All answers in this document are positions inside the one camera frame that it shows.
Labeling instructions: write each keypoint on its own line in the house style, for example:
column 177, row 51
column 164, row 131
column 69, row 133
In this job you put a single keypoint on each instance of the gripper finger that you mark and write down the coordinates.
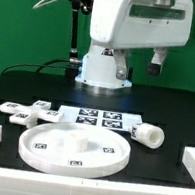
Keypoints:
column 156, row 65
column 119, row 58

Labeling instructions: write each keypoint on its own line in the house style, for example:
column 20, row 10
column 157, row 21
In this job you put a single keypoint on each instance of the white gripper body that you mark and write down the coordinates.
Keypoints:
column 121, row 24

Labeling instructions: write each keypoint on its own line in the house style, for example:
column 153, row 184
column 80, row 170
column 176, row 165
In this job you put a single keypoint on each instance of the white round table top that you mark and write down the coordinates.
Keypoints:
column 74, row 150

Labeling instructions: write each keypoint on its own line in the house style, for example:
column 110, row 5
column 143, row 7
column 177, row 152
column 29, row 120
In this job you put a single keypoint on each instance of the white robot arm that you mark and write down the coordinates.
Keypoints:
column 99, row 68

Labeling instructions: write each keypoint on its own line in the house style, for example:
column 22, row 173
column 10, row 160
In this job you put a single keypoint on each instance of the white marker sheet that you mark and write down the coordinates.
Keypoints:
column 113, row 120

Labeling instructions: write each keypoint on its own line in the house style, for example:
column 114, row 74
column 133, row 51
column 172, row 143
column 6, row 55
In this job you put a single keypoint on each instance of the white right fence bar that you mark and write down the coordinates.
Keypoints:
column 189, row 160

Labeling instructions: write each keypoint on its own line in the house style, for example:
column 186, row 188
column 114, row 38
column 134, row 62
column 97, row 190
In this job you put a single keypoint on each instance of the white cross-shaped table base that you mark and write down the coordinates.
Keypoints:
column 28, row 115

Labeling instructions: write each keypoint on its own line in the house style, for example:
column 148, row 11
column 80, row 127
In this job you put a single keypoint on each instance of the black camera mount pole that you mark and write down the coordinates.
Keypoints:
column 85, row 7

